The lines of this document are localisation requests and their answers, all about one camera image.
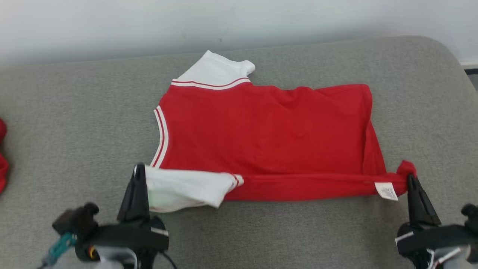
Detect red basketball jersey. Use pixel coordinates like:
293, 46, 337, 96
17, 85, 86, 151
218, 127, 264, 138
144, 50, 417, 213

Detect red shorts with white stripes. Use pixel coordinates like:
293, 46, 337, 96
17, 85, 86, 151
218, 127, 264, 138
0, 118, 10, 195

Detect grey fabric sofa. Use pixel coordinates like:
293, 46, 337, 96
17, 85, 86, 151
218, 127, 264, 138
0, 35, 478, 269

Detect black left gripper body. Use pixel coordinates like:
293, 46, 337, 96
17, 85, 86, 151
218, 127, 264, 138
75, 219, 169, 262

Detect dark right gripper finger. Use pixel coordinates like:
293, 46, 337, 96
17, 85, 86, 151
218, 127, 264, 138
407, 174, 424, 226
411, 174, 441, 225

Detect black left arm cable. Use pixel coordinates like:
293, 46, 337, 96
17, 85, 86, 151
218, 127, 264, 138
160, 251, 179, 269

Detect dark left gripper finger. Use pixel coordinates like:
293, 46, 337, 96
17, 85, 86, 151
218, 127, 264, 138
118, 163, 140, 221
139, 163, 150, 221

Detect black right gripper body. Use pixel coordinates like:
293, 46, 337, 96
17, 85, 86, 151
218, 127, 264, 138
395, 222, 478, 262

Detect white and dark baseboard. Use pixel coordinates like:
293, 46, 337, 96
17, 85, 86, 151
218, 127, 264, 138
460, 60, 478, 75

